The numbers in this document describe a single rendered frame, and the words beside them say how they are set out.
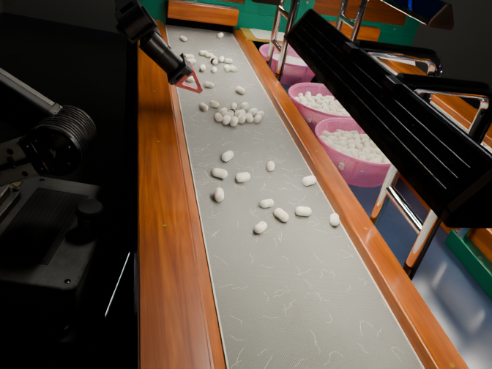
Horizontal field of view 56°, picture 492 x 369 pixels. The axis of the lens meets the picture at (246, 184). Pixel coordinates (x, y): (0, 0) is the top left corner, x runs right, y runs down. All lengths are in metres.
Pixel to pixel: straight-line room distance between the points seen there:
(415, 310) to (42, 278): 0.80
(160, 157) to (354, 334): 0.55
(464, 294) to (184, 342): 0.62
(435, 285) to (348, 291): 0.27
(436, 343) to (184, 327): 0.38
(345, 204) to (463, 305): 0.31
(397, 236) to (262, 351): 0.54
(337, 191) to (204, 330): 0.50
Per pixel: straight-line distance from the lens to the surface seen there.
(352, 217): 0.98
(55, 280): 1.16
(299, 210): 0.96
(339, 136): 1.38
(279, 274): 0.82
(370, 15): 2.37
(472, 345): 0.97
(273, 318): 0.75
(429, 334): 0.80
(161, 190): 0.93
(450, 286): 1.07
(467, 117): 1.79
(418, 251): 0.88
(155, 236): 0.82
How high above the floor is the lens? 1.29
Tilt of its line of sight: 32 degrees down
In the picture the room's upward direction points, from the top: 12 degrees clockwise
